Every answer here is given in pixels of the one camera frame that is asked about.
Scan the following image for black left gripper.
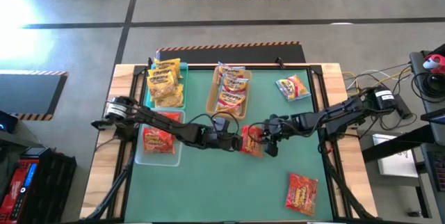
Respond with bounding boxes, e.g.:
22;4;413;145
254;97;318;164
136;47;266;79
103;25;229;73
200;129;244;153

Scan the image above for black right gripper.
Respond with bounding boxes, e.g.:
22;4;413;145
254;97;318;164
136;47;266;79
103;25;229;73
261;112;303;158

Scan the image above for red Maruchan Saucy Noodles pack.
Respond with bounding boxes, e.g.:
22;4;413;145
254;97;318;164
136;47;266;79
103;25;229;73
156;111;182;124
239;125;266;158
284;172;319;217
142;126;176;154

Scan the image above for orange plastic tray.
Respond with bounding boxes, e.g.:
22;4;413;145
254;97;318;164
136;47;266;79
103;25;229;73
205;65;253;121

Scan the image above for clear plastic tray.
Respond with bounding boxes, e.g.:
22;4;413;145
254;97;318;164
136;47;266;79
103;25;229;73
134;109;184;168

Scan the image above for teal plastic tray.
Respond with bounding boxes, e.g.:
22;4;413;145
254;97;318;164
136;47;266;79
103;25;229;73
145;62;189;111

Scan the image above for black diagonal support strut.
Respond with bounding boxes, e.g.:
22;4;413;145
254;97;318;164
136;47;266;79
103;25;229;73
318;136;375;222
81;136;136;223

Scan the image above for black hazard-striped floor mat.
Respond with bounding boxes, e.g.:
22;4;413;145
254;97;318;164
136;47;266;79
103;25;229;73
0;70;70;121
155;41;307;65

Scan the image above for black slanted bar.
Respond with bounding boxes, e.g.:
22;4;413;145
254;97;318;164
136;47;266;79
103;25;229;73
361;123;439;164

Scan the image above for white paper sheet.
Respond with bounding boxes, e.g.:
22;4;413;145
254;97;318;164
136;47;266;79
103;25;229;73
372;134;420;179

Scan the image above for black power brick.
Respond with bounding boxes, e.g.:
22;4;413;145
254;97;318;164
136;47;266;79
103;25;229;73
394;95;414;120

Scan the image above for black desk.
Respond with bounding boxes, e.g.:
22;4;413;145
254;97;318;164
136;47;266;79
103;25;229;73
409;42;445;141

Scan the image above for dark tablet screen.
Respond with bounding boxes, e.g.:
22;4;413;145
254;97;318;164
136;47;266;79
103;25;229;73
420;107;445;127

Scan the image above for dark keyboard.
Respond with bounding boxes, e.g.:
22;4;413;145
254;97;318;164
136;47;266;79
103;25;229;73
421;143;445;197

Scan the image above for red and white headset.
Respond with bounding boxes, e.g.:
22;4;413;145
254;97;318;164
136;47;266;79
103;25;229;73
422;53;445;75

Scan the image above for black equipment case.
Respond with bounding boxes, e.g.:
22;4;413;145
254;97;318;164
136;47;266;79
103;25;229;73
20;146;78;224

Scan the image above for red equipment unit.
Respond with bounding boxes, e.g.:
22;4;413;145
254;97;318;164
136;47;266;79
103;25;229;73
0;147;39;221

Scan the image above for black device with blue light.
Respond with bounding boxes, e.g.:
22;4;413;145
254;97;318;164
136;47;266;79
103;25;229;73
0;110;19;134

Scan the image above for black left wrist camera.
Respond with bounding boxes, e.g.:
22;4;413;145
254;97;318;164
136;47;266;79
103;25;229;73
211;116;232;135

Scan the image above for black left camera cable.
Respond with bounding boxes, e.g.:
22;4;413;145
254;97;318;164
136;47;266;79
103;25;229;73
183;111;241;138

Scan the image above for yellow cable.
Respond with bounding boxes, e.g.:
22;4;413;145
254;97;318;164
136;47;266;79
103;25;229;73
342;69;414;97

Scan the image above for coiled black cable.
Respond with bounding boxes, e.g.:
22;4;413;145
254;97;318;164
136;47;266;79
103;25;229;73
411;72;445;99

